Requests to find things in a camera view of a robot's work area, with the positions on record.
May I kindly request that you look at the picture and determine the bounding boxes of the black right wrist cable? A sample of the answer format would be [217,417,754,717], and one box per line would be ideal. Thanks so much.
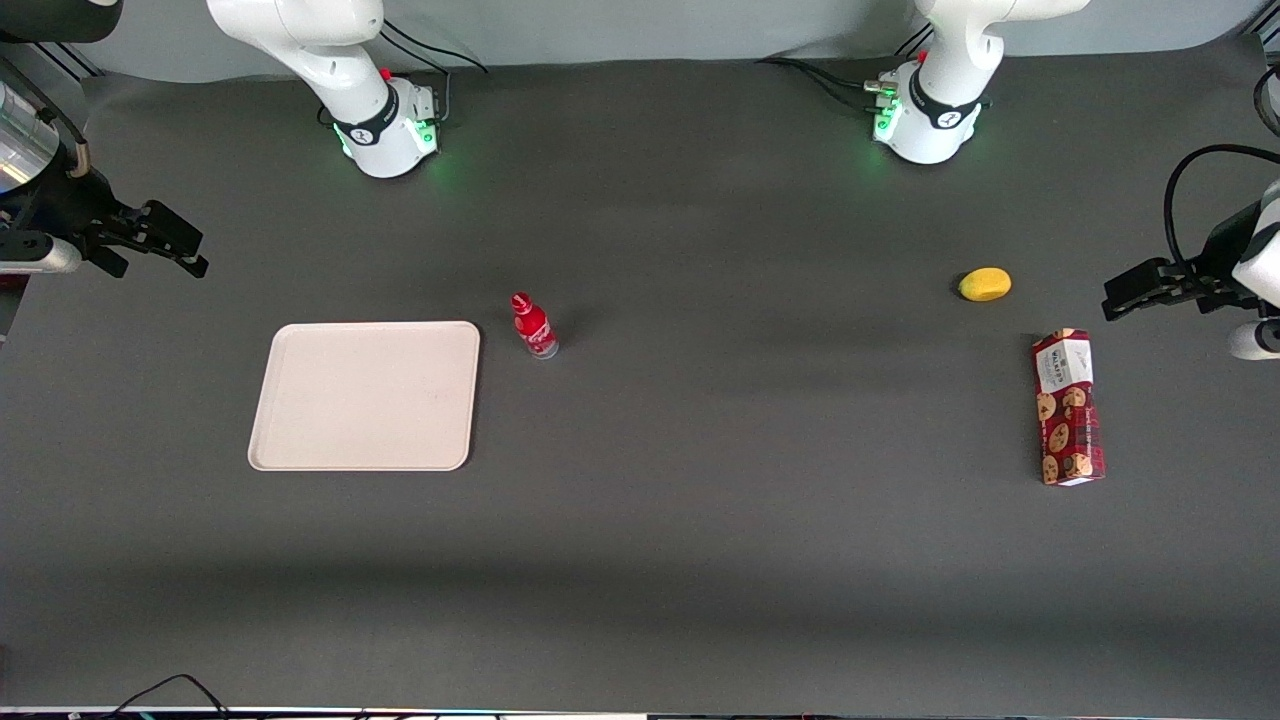
[0,55,93,179]

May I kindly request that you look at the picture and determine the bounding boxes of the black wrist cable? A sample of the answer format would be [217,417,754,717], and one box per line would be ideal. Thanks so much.
[0,55,93,179]
[1163,144,1280,273]

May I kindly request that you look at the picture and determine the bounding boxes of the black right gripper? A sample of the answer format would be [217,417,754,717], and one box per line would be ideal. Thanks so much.
[18,150,210,280]

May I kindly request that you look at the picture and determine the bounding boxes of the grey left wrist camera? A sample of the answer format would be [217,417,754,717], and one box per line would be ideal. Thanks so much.
[1228,320,1280,362]

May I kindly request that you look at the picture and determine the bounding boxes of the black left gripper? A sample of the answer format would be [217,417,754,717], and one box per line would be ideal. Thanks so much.
[1103,200,1264,322]

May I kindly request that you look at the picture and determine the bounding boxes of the red cookie box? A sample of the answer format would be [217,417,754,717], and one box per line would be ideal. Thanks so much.
[1032,328,1107,488]

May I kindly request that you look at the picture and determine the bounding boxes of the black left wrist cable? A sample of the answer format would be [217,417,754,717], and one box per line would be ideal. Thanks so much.
[1163,144,1280,273]

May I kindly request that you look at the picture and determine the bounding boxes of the beige plastic tray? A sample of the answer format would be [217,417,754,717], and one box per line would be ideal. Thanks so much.
[247,321,482,473]

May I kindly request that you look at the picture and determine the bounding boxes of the black table edge cable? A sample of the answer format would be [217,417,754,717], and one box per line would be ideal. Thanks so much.
[98,674,233,720]

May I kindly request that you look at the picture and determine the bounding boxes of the yellow lemon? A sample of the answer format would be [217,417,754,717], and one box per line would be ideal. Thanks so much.
[958,267,1013,303]

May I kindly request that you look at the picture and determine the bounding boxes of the red coke bottle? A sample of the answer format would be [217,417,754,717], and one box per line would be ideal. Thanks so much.
[511,291,560,360]

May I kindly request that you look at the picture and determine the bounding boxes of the black left arm base cables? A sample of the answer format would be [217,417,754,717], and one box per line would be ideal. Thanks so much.
[755,22,936,113]

